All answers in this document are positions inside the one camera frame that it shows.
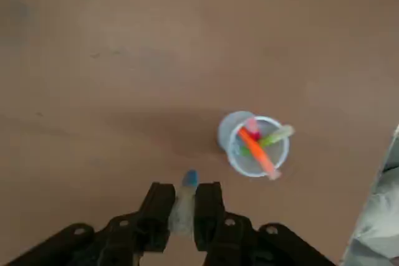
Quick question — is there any blue highlighter pen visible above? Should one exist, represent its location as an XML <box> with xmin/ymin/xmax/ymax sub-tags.
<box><xmin>168</xmin><ymin>169</ymin><xmax>200</xmax><ymax>236</ymax></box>

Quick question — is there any clear plastic cup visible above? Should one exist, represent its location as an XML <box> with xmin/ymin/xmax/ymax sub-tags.
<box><xmin>217</xmin><ymin>110</ymin><xmax>291</xmax><ymax>178</ymax></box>

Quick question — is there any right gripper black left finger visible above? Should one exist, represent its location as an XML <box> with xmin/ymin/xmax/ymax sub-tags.
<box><xmin>6</xmin><ymin>181</ymin><xmax>175</xmax><ymax>266</ymax></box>

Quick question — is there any green highlighter pen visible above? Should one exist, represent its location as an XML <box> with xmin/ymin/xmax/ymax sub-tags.
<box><xmin>238</xmin><ymin>125</ymin><xmax>296</xmax><ymax>158</ymax></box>

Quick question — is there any pink highlighter pen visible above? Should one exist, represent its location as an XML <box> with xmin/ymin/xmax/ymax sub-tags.
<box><xmin>247</xmin><ymin>118</ymin><xmax>262</xmax><ymax>141</ymax></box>

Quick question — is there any orange highlighter pen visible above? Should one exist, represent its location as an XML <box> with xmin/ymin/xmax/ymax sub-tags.
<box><xmin>238</xmin><ymin>126</ymin><xmax>282</xmax><ymax>181</ymax></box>

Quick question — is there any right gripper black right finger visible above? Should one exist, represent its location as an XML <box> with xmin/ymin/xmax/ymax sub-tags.
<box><xmin>193</xmin><ymin>181</ymin><xmax>337</xmax><ymax>266</ymax></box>

